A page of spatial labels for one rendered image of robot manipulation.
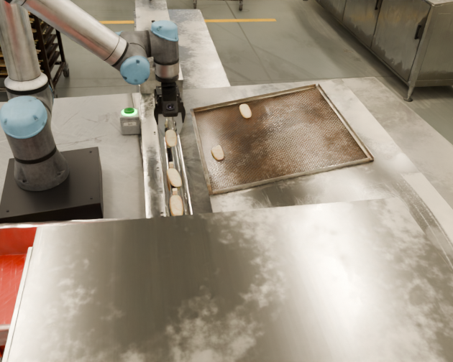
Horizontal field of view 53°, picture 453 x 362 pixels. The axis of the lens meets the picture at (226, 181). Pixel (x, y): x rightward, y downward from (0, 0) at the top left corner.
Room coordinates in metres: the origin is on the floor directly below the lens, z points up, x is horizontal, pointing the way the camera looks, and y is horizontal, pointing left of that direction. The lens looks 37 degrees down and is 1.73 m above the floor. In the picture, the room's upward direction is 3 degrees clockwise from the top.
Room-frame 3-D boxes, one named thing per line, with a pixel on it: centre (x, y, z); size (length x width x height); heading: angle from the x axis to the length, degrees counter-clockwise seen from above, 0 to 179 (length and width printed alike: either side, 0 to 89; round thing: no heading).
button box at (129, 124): (1.47, 0.37, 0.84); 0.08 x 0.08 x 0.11; 12
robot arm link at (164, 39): (1.29, 0.20, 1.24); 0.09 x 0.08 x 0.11; 106
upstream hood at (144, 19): (2.32, 0.41, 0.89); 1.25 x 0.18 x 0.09; 12
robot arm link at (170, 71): (1.29, 0.20, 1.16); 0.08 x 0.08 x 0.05
